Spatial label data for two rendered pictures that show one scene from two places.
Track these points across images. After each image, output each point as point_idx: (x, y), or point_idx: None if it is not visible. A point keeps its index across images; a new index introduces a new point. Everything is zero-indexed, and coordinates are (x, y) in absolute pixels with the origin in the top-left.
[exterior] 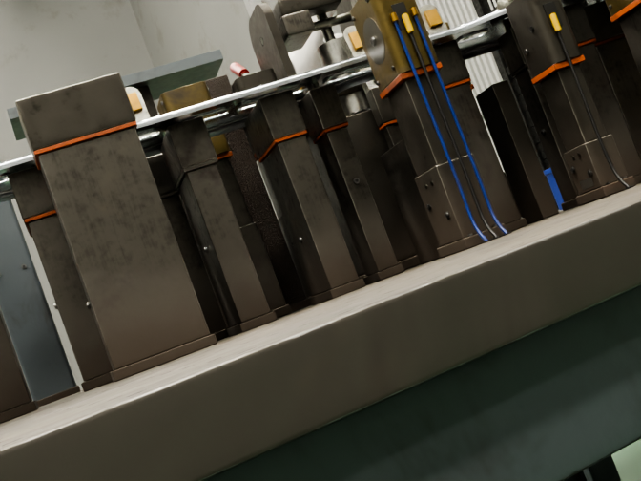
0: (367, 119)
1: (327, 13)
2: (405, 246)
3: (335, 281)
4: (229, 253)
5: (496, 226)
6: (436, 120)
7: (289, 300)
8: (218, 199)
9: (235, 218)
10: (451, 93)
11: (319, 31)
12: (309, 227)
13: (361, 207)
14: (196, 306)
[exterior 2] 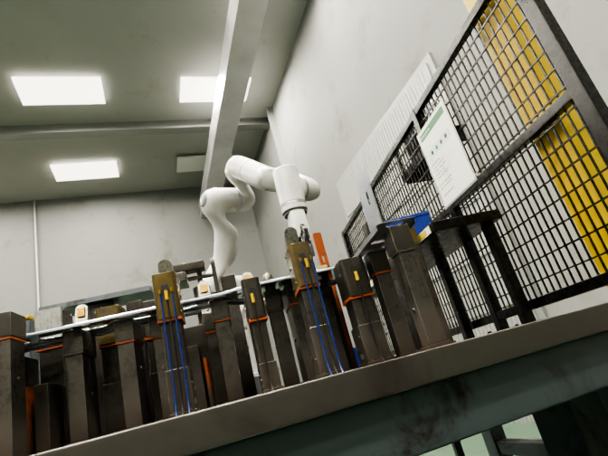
0: (203, 328)
1: (223, 268)
2: (209, 399)
3: (128, 423)
4: (74, 403)
5: (190, 409)
6: (172, 346)
7: None
8: (78, 373)
9: (83, 384)
10: (218, 325)
11: (218, 276)
12: (122, 392)
13: (162, 381)
14: (9, 441)
